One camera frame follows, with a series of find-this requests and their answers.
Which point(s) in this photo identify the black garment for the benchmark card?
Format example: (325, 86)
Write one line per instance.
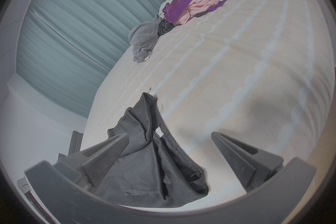
(157, 165)

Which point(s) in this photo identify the dark grey garment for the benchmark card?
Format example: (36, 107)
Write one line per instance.
(165, 26)

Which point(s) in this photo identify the purple garment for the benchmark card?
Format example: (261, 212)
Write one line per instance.
(178, 6)

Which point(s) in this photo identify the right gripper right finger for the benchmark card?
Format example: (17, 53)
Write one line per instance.
(244, 160)

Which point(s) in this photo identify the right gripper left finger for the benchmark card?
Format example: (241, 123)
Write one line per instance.
(99, 157)

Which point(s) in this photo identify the bed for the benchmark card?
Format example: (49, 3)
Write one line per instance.
(236, 60)

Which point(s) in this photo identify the pink garment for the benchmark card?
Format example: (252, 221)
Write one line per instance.
(200, 3)

